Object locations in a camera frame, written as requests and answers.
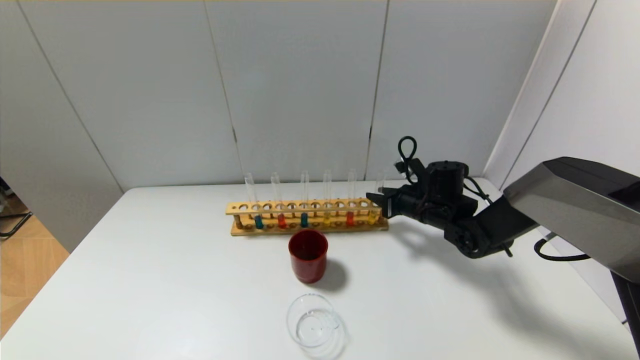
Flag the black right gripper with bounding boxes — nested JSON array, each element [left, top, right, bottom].
[[365, 186, 429, 223]]

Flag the dark red plastic cup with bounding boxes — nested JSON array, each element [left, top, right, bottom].
[[288, 229, 329, 284]]

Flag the black camera cable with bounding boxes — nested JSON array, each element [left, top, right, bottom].
[[397, 136, 420, 183]]

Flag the black cable with white tag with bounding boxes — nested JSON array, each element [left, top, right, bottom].
[[462, 175, 496, 205]]

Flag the red pigment test tube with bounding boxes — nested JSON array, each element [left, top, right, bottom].
[[346, 169, 357, 227], [270, 172, 287, 229]]

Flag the yellow pigment test tube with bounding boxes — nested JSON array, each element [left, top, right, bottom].
[[322, 170, 332, 228], [368, 172, 386, 226]]

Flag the black arm base cable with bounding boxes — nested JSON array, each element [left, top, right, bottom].
[[533, 237, 592, 262]]

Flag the clear glass petri dish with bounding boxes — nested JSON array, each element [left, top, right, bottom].
[[286, 293, 341, 348]]

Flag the wooden test tube rack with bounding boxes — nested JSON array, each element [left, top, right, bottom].
[[225, 197, 396, 237]]

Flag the black background equipment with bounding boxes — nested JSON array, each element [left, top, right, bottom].
[[0, 176, 34, 239]]

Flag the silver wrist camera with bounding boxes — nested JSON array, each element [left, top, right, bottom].
[[395, 159, 428, 190]]

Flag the blue pigment test tube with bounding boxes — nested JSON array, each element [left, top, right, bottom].
[[300, 170, 310, 228]]

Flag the teal pigment test tube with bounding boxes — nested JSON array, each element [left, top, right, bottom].
[[244, 173, 265, 230]]

